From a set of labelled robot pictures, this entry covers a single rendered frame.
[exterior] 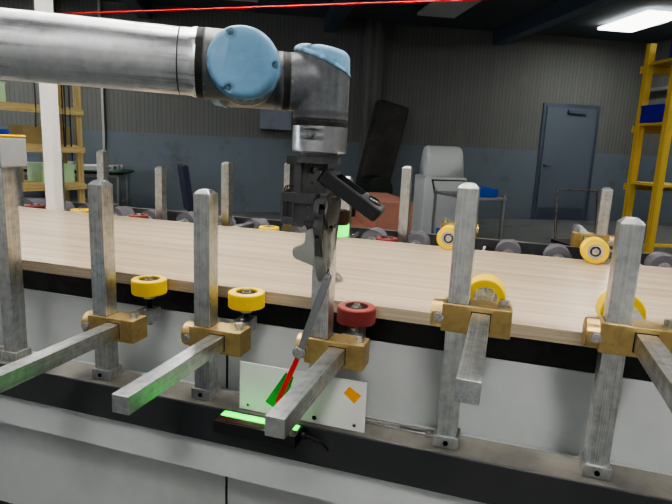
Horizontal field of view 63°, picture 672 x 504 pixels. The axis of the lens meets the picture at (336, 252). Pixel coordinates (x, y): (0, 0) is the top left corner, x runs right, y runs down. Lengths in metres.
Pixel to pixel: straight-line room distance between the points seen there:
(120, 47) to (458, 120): 9.85
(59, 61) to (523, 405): 1.04
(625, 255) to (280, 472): 0.77
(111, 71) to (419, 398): 0.90
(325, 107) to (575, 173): 10.68
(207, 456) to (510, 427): 0.65
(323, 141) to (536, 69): 10.32
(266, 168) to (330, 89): 8.96
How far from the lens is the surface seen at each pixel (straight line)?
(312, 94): 0.88
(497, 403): 1.26
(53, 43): 0.78
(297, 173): 0.91
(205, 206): 1.09
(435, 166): 7.19
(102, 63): 0.76
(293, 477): 1.21
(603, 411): 1.03
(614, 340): 0.98
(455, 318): 0.96
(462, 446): 1.08
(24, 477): 2.01
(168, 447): 1.33
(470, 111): 10.56
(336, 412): 1.08
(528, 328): 1.14
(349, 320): 1.10
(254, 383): 1.12
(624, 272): 0.96
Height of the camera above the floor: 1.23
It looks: 11 degrees down
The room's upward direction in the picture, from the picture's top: 3 degrees clockwise
